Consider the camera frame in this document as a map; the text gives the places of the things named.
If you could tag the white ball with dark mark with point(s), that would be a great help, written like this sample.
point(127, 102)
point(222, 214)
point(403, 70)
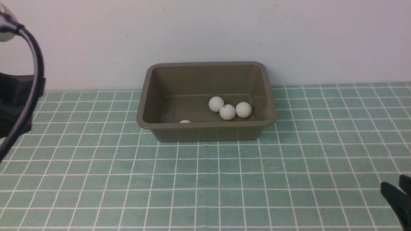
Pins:
point(243, 109)

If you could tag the olive plastic storage bin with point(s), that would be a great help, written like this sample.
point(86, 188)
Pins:
point(181, 91)

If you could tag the white ball with logo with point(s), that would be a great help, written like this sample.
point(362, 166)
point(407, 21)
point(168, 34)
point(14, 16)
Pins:
point(227, 112)

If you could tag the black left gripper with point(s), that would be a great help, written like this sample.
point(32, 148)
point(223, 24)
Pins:
point(14, 91)

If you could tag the green checkered tablecloth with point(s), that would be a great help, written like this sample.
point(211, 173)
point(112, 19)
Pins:
point(87, 166)

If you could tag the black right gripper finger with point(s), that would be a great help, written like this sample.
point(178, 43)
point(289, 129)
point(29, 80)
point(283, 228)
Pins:
point(405, 183)
point(399, 202)

